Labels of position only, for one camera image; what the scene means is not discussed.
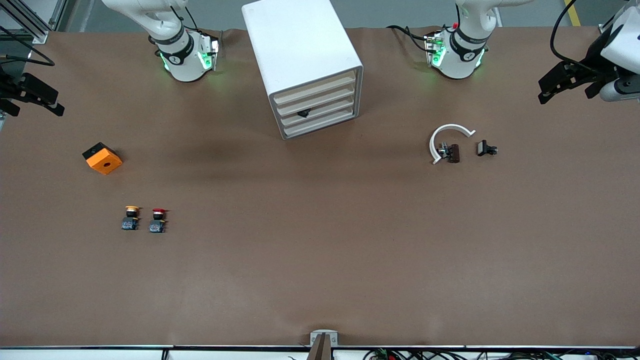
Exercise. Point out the white curved plastic part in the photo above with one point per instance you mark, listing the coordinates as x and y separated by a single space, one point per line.
452 126

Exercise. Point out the orange and black box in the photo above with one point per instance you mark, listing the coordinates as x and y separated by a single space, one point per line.
105 162

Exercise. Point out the yellow push button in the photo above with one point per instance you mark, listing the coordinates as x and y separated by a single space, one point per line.
131 222

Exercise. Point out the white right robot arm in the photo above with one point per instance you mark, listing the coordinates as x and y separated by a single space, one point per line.
182 62

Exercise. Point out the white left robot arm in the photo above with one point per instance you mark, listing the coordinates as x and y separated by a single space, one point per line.
462 60

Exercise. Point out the red push button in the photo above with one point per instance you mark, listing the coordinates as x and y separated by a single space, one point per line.
157 226

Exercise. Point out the aluminium frame profile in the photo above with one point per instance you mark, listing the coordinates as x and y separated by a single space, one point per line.
617 16
37 31

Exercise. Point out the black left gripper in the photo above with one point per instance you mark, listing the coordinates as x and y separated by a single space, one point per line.
594 56

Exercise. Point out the small black clip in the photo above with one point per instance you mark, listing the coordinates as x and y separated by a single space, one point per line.
482 148

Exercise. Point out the white table edge rail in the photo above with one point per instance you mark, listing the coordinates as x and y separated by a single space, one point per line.
100 354

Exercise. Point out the small brown metal part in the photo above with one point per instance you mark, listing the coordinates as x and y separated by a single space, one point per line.
453 153

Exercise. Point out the small black part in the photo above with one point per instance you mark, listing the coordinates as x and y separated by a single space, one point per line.
303 113

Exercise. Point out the grey metal bracket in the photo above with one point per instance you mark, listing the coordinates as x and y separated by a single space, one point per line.
316 334

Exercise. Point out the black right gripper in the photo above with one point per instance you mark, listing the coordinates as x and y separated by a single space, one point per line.
11 88

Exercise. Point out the brown table mat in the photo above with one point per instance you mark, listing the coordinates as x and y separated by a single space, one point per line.
320 250

